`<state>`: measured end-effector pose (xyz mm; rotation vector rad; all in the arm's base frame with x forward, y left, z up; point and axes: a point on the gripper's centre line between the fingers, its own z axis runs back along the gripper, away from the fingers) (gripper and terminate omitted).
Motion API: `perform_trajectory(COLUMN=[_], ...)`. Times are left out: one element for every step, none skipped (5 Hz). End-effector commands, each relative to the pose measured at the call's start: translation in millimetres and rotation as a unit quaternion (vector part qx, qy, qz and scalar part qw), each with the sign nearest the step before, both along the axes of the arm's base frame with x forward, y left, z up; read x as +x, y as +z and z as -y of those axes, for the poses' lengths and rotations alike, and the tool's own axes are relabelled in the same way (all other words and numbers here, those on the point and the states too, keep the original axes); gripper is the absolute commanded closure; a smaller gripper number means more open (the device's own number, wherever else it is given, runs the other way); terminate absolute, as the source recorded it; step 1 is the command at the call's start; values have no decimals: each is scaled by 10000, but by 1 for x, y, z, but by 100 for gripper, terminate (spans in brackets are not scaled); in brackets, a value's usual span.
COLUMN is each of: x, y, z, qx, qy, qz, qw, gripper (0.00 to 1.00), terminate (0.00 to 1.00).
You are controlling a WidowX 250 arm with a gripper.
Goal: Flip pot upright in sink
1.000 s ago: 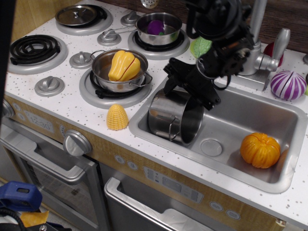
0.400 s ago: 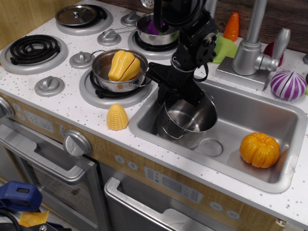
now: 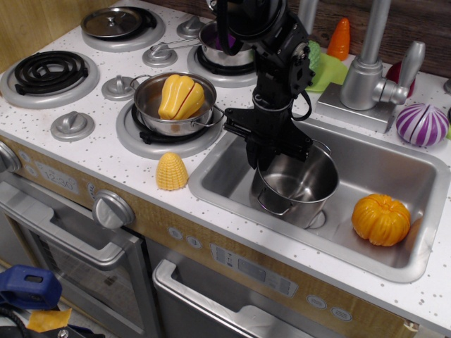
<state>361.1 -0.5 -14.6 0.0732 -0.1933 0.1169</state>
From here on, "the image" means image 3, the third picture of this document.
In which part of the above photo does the yellow cloth piece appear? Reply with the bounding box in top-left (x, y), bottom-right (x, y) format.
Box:
top-left (26, 308), bottom-right (72, 333)

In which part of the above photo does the silver oven dial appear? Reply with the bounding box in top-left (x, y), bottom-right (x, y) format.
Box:
top-left (0, 142), bottom-right (22, 173)
top-left (92, 189), bottom-right (135, 230)

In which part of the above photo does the steel two-handled pan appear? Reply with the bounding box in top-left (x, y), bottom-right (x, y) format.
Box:
top-left (130, 73), bottom-right (223, 137)

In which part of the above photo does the black coil burner left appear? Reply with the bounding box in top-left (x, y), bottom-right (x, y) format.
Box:
top-left (14, 51), bottom-right (89, 95)

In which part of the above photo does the stainless steel sink basin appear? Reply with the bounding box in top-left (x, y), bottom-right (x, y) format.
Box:
top-left (189, 121), bottom-right (450, 283)

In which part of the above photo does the silver oven dial right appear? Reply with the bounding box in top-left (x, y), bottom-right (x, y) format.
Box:
top-left (92, 189), bottom-right (135, 230)

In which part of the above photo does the steel saucepan with handle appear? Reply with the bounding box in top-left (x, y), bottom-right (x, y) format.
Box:
top-left (161, 21), bottom-right (254, 68)

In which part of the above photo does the purple white toy onion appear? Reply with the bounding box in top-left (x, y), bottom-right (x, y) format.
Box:
top-left (395, 104), bottom-right (450, 147)

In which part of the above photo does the orange toy pumpkin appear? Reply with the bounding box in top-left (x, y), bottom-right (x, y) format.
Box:
top-left (351, 194), bottom-right (411, 247)

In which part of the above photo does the stainless steel pot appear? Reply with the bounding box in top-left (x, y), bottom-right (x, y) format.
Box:
top-left (249, 140), bottom-right (340, 229)

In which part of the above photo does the yellow toy corn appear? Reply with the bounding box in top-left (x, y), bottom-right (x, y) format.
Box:
top-left (156, 152), bottom-right (189, 191)

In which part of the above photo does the silver stove knob front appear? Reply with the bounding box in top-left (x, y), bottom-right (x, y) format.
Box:
top-left (50, 111), bottom-right (95, 142)

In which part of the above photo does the silver stove knob upper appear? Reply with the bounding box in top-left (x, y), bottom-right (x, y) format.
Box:
top-left (142, 43), bottom-right (178, 68)

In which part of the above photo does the silver stove knob middle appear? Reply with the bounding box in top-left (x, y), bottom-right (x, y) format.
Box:
top-left (101, 75), bottom-right (135, 101)

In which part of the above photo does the toy oven door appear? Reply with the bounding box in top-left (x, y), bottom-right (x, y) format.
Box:
top-left (1, 173), bottom-right (162, 337)

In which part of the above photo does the yellow toy bell pepper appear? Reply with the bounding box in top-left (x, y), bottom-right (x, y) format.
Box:
top-left (158, 74), bottom-right (205, 120)

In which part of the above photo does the toy dishwasher door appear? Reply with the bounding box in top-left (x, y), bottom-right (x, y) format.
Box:
top-left (147, 237), bottom-right (418, 337)

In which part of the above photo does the steel pot lid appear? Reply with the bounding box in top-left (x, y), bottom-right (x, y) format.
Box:
top-left (80, 7), bottom-right (143, 39)

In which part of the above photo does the red toy vegetable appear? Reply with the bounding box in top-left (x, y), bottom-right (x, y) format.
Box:
top-left (385, 61), bottom-right (416, 98)

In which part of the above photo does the green toy plate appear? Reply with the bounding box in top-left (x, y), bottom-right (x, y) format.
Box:
top-left (307, 53), bottom-right (348, 93)

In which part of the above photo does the blue clamp tool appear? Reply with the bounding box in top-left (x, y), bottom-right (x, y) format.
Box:
top-left (1, 265), bottom-right (63, 310)

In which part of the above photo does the silver stove knob back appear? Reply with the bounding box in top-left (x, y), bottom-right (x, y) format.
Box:
top-left (176, 15), bottom-right (205, 39)

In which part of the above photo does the silver toy faucet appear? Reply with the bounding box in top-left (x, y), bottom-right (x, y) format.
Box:
top-left (316, 1), bottom-right (426, 133)

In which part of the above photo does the silver oven dial left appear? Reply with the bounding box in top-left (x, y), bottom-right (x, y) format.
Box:
top-left (0, 142), bottom-right (22, 173)

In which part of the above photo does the orange toy carrot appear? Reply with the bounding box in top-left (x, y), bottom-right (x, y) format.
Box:
top-left (327, 18), bottom-right (350, 61)

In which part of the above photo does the purple toy eggplant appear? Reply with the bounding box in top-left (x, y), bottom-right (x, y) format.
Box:
top-left (214, 33), bottom-right (237, 51)

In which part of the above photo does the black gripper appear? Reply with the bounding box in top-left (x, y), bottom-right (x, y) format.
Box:
top-left (224, 94), bottom-right (313, 170)

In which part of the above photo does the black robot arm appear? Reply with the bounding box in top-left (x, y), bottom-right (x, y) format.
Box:
top-left (212, 1), bottom-right (314, 170)

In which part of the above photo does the silver stove knob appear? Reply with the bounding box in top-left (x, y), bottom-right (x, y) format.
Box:
top-left (176, 15), bottom-right (205, 39)
top-left (142, 43), bottom-right (178, 68)
top-left (50, 111), bottom-right (95, 142)
top-left (101, 75), bottom-right (135, 101)

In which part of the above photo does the green toy cabbage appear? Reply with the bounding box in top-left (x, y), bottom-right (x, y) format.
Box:
top-left (309, 40), bottom-right (321, 72)

